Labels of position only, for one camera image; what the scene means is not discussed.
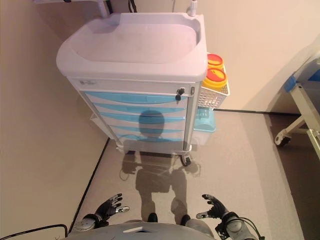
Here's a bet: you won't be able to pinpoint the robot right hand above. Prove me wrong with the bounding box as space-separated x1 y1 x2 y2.
195 193 230 223

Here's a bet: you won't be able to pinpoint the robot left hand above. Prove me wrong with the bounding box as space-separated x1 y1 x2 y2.
94 192 130 223

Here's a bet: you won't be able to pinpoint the blue-front cart drawer with medicines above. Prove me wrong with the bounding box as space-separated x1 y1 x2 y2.
99 111 187 126

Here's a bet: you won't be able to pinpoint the grey robot torso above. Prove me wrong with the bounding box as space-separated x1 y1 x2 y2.
66 220 216 240

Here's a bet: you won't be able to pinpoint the cart caster wheel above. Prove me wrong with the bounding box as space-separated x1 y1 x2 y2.
181 154 193 167

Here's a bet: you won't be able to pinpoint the blue lidded waste bin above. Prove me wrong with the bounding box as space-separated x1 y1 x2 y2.
192 106 217 147

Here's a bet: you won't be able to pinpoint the white perforated side basket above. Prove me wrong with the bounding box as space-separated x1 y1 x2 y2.
197 63 231 110

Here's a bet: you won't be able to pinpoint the black cart keys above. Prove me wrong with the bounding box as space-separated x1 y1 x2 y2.
175 87 186 104

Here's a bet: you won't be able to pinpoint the yellow sharps container red lid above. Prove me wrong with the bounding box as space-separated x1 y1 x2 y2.
201 67 228 90
206 53 224 70

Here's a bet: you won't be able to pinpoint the white medical cart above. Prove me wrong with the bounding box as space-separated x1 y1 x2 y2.
56 12 209 162

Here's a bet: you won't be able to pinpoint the white pole on cart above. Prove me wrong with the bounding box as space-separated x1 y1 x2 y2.
187 0 199 18

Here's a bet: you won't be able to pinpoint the black cable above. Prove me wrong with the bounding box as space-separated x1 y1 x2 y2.
0 223 69 240

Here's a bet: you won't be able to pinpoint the white hospital bed frame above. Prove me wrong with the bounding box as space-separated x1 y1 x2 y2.
274 34 320 161

